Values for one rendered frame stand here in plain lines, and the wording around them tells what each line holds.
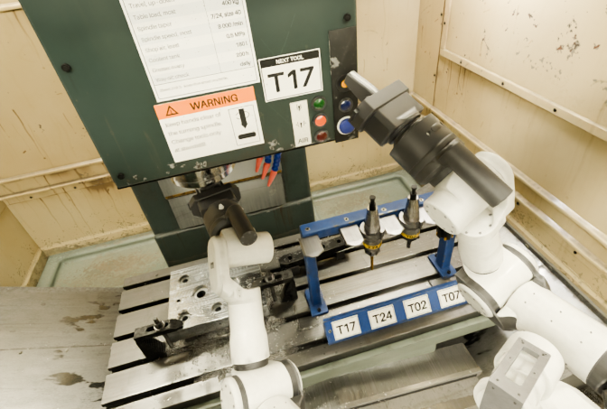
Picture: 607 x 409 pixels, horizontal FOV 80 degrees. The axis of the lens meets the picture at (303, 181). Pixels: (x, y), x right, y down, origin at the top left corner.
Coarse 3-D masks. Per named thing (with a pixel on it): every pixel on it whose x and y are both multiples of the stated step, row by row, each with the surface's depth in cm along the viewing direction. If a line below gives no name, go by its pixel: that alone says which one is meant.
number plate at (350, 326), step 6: (348, 318) 104; (354, 318) 104; (336, 324) 104; (342, 324) 104; (348, 324) 104; (354, 324) 104; (336, 330) 103; (342, 330) 104; (348, 330) 104; (354, 330) 104; (360, 330) 104; (336, 336) 103; (342, 336) 104; (348, 336) 104
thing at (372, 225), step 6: (372, 210) 90; (366, 216) 92; (372, 216) 90; (378, 216) 92; (366, 222) 92; (372, 222) 91; (378, 222) 92; (366, 228) 93; (372, 228) 92; (378, 228) 93
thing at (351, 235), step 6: (342, 228) 96; (348, 228) 96; (354, 228) 96; (342, 234) 95; (348, 234) 95; (354, 234) 94; (360, 234) 94; (348, 240) 93; (354, 240) 93; (360, 240) 92
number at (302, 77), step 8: (304, 64) 58; (312, 64) 58; (288, 72) 58; (296, 72) 58; (304, 72) 59; (312, 72) 59; (288, 80) 59; (296, 80) 59; (304, 80) 59; (312, 80) 60; (288, 88) 59; (296, 88) 60; (304, 88) 60
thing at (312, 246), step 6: (300, 240) 95; (306, 240) 94; (312, 240) 94; (318, 240) 94; (306, 246) 93; (312, 246) 93; (318, 246) 92; (306, 252) 91; (312, 252) 91; (318, 252) 91
